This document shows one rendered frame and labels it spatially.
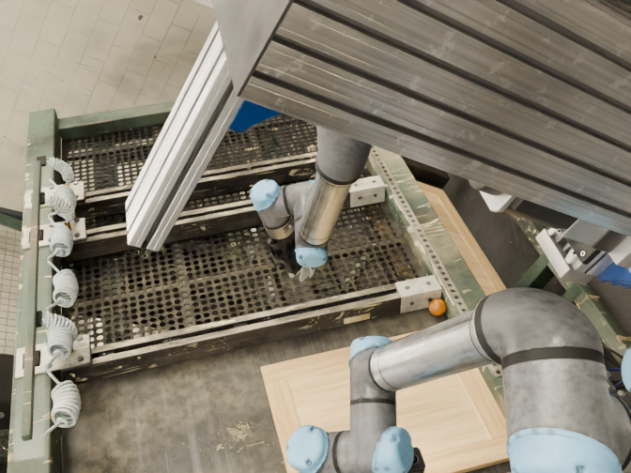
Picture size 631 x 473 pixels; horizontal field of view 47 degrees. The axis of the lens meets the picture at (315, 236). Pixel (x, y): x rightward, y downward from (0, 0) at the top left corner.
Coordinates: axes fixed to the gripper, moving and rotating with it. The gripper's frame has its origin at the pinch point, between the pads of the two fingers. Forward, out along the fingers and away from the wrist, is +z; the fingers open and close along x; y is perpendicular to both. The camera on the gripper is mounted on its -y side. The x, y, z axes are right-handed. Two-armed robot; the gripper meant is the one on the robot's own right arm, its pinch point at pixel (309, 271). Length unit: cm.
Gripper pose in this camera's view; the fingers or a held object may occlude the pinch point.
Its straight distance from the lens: 202.0
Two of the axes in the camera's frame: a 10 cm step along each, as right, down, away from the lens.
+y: -5.6, 7.1, -4.3
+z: 2.9, 6.5, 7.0
